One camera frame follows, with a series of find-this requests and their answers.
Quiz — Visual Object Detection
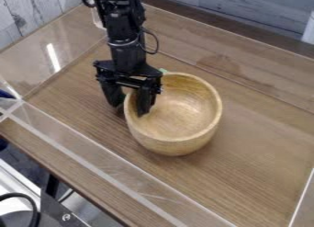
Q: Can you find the black table leg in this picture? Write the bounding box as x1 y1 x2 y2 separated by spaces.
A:
45 175 60 199

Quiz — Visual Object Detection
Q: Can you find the brown wooden bowl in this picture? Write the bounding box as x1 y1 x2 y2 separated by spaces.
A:
124 73 223 156

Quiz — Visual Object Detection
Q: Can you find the grey metal bracket with screw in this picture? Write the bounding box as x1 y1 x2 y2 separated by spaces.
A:
37 194 90 227

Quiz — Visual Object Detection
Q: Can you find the black cable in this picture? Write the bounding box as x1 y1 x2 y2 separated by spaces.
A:
0 192 41 227

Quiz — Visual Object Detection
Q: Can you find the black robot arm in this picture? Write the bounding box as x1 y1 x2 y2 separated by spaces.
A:
81 0 163 116

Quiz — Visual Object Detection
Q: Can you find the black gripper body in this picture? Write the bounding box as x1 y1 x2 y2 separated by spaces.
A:
93 41 163 94

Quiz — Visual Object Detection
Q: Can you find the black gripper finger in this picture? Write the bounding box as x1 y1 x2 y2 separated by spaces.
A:
136 86 157 117
100 81 125 108

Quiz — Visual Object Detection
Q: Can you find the clear acrylic front wall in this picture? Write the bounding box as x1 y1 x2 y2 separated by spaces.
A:
0 87 235 227

